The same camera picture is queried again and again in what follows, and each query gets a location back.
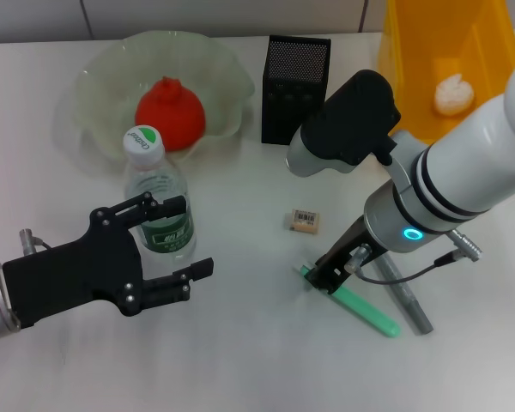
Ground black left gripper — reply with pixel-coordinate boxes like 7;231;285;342
2;191;216;330

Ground right wrist cable with connector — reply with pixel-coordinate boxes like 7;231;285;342
345;229;485;285

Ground beige eraser with barcode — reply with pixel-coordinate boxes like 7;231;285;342
282;209;321;235

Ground clear bottle with green label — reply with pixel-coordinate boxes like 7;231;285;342
122;124;197;261

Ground grey marker pen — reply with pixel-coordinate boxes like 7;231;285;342
370;252;435;336

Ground white paper ball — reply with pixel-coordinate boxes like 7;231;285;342
433;73;476;116

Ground mint green pen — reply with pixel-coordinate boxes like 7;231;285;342
291;263;402;340

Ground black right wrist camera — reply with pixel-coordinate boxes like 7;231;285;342
286;70;403;178

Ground wrist cable with connector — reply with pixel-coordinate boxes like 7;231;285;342
345;229;485;285
17;228;53;255

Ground left wrist cable with connector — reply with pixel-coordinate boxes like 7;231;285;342
17;228;53;255

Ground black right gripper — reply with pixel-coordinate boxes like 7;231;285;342
305;215;386;296

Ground yellow plastic bin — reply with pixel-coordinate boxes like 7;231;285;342
376;0;515;146

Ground black mesh pen holder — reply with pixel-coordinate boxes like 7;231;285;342
261;34;332;146

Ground translucent green wavy fruit bowl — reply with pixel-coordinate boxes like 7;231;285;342
76;29;257;163

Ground orange toy fruit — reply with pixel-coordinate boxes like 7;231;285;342
135;76;207;153

